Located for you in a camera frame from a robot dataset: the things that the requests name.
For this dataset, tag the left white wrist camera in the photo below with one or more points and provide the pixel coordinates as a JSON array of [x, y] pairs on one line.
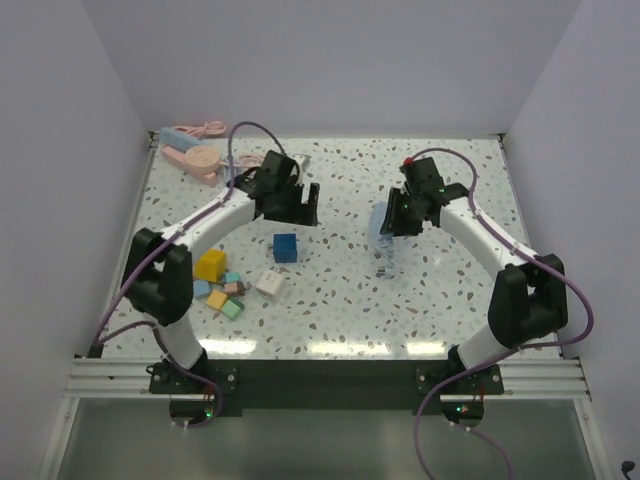
[[303, 161]]

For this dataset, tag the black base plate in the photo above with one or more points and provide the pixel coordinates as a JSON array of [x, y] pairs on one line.
[[228, 388]]

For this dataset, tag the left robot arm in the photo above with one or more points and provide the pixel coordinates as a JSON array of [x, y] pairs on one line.
[[158, 278]]

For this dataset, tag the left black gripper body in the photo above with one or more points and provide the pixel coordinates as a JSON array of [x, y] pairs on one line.
[[290, 189]]

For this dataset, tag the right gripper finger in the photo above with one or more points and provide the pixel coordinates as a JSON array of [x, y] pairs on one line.
[[394, 202], [405, 223]]

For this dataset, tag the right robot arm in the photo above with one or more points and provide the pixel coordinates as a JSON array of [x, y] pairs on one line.
[[527, 302]]

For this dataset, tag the blue power strip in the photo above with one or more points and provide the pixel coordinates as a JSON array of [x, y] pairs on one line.
[[178, 140]]

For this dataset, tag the yellow and blue cube socket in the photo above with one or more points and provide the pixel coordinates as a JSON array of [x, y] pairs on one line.
[[376, 219]]

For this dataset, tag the white cube adapter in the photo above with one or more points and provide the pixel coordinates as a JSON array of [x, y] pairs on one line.
[[271, 285]]

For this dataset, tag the blue cube adapter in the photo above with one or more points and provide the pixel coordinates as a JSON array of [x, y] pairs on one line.
[[284, 247]]

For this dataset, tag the pink power strip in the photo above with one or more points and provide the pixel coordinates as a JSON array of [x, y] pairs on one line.
[[176, 158]]

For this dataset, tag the aluminium frame rail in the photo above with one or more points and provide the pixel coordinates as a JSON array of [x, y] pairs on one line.
[[529, 379]]

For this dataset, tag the peach cube socket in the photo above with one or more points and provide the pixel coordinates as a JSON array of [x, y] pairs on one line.
[[202, 160]]

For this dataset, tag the green plug adapter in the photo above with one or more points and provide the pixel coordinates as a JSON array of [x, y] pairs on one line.
[[232, 308]]

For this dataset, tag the yellow cube adapter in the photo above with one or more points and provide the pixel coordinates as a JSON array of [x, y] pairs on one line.
[[211, 266]]

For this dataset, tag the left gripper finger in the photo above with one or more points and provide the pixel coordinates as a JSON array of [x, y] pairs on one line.
[[308, 210], [281, 209]]

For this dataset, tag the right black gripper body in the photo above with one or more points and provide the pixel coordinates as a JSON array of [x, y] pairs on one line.
[[409, 198]]

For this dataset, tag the teal plug adapter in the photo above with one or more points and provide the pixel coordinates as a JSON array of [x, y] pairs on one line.
[[231, 277]]

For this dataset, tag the mauve plug adapter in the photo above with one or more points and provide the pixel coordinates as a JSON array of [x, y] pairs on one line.
[[234, 289]]

